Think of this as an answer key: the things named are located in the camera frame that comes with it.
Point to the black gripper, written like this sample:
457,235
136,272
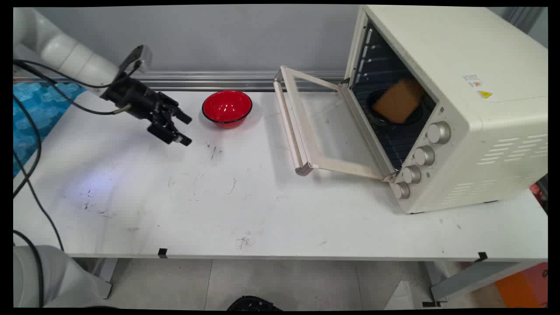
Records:
138,101

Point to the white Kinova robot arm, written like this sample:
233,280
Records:
61,50

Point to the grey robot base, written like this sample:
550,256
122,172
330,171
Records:
48,280

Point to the red bowl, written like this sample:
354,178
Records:
226,108

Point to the black tape piece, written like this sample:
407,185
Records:
482,257
162,253

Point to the glass oven door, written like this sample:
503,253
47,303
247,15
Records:
315,124

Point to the blue patterned cloth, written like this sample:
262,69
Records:
33,116

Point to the metal table leg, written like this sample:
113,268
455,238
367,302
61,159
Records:
472,280
104,275

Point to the black round object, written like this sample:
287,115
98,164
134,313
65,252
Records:
253,303

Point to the black round plate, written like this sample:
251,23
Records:
379,114

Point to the orange sponge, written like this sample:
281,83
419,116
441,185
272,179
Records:
399,101

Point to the silver oven knob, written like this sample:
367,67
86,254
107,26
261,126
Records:
401,190
424,155
439,132
411,174

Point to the cream toaster oven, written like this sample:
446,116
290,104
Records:
459,105

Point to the orange box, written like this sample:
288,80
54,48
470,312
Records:
525,286

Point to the aluminium rail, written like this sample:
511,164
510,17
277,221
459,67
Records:
210,80

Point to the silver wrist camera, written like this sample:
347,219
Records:
140,56

